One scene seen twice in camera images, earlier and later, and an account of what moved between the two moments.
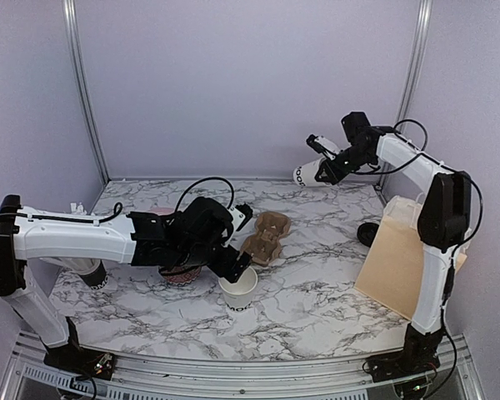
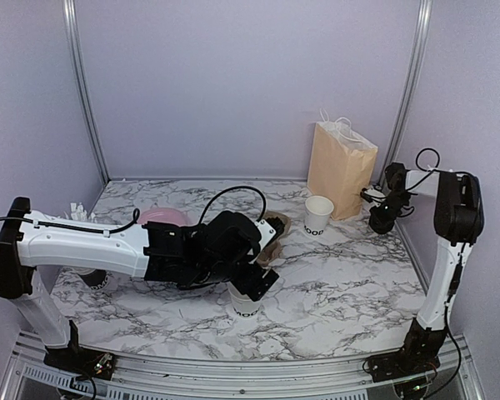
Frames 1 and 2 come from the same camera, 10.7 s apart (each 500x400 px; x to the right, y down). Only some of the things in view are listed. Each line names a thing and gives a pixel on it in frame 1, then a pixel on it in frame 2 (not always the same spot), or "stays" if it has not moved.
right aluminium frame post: (422, 25) stays
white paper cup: (305, 174) to (317, 214)
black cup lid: (366, 232) to (382, 224)
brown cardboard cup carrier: (264, 246) stays
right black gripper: (333, 176) to (374, 212)
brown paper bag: (392, 269) to (342, 165)
